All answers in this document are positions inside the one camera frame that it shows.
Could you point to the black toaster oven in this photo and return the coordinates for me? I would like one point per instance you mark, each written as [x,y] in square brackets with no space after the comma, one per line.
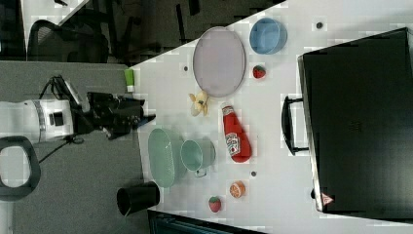
[357,100]

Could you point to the red ketchup bottle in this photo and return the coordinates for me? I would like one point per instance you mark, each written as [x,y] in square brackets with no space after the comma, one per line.
[236,139]

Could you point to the purple round plate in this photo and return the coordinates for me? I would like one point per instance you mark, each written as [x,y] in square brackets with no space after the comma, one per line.
[219,62]

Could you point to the strawberry toy near orange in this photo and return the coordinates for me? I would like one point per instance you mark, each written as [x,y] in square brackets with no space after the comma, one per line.
[214,204]

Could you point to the peeled banana toy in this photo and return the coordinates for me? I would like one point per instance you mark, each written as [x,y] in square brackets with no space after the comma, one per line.
[199,103]

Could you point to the orange slice toy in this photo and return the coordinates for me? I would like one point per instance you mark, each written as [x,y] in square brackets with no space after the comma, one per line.
[237,189]

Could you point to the green mug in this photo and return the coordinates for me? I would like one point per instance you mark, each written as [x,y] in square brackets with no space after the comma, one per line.
[197,155]

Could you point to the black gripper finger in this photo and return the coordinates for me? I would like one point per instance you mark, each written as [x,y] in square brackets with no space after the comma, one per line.
[145,120]

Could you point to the black cylinder cup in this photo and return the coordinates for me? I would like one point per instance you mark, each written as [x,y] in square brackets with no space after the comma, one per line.
[137,198]

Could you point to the green oval strainer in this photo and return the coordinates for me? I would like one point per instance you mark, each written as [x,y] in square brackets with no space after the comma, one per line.
[164,155]

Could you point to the strawberry toy near plate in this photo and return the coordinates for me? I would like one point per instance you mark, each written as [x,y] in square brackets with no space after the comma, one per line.
[258,72]

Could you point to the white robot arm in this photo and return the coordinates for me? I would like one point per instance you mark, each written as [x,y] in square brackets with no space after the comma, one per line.
[27,123]

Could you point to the black office chair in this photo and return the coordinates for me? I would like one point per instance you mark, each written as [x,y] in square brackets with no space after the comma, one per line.
[66,43]

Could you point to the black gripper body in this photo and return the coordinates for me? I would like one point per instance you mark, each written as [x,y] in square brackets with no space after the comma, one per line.
[116,116]

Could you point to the blue bowl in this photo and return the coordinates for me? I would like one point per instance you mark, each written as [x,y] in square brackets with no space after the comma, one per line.
[267,36]

